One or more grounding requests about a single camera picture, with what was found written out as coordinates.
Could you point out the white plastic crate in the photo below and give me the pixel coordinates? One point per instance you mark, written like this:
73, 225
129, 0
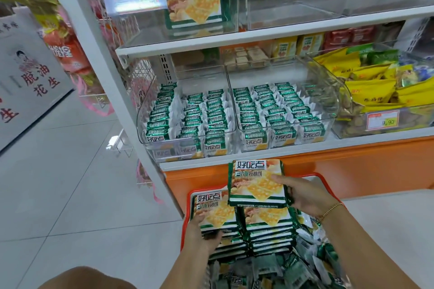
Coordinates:
413, 34

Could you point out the person's right hand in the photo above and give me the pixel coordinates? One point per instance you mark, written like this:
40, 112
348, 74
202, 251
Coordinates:
310, 197

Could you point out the red plastic shopping basket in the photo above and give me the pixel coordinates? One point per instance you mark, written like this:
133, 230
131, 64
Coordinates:
185, 217

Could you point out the pile of yellow snack bags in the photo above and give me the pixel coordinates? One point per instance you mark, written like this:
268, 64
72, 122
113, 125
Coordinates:
373, 90

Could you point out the person's left thumb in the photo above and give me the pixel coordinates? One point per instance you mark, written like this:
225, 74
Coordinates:
200, 220

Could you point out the white sign with red print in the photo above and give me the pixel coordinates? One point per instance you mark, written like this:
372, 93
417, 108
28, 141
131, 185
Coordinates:
30, 85

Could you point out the white metal shelf unit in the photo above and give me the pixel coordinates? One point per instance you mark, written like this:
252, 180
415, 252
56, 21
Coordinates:
101, 55

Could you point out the person's right forearm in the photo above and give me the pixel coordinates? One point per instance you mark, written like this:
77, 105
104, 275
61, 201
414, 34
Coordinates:
366, 251

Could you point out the person's left hand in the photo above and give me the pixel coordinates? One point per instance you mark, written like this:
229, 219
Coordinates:
198, 239

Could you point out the person's right thumb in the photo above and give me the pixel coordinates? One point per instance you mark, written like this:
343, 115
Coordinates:
280, 180

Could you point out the red snack packets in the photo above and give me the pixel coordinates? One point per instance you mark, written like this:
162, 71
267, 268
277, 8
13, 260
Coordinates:
349, 36

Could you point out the orange shelf base panel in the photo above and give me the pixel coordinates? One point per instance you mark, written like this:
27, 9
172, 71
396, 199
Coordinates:
356, 167

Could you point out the stack of green cracker packs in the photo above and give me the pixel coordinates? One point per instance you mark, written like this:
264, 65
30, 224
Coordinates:
268, 231

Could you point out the beige wrapped snack blocks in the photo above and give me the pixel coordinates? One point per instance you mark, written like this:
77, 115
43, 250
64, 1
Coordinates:
246, 58

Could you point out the green snack bags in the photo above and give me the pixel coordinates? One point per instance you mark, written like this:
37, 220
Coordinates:
376, 55

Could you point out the person's leg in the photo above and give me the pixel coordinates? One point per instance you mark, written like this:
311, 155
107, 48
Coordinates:
84, 280

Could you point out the rows of small green sachets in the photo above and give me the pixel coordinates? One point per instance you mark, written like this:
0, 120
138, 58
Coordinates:
278, 112
193, 119

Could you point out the person's left forearm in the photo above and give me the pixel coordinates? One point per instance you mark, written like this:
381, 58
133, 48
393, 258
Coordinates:
190, 271

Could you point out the pink net bags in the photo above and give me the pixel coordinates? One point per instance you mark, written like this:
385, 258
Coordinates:
91, 95

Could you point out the pile of small loose sachets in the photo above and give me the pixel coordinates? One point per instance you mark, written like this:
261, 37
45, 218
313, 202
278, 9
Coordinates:
291, 270

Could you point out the red and white price label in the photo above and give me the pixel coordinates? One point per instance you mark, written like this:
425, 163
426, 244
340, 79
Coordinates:
383, 120

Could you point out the hanging red snack bags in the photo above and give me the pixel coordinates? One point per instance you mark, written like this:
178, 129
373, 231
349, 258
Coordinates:
64, 48

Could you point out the yellow snack box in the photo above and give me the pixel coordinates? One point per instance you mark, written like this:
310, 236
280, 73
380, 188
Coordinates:
284, 47
310, 44

